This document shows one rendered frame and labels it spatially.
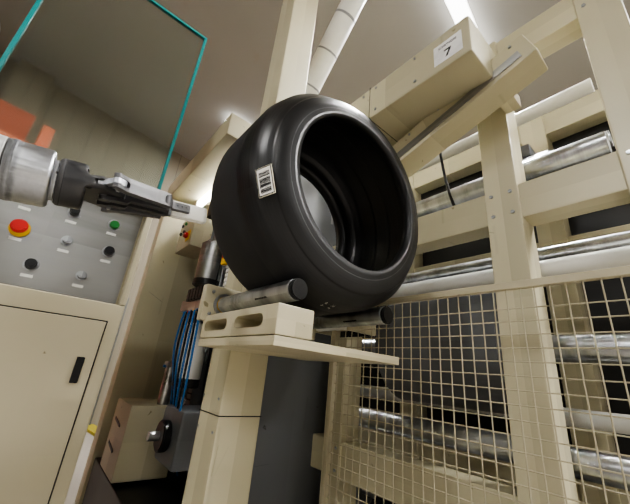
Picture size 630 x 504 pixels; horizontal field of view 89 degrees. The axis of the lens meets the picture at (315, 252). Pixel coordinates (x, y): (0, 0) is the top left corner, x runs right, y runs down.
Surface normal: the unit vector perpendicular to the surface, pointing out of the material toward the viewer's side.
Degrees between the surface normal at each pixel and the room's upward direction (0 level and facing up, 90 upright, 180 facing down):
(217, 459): 90
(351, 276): 100
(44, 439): 90
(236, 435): 90
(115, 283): 90
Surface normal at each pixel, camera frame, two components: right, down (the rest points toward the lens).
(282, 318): 0.64, -0.22
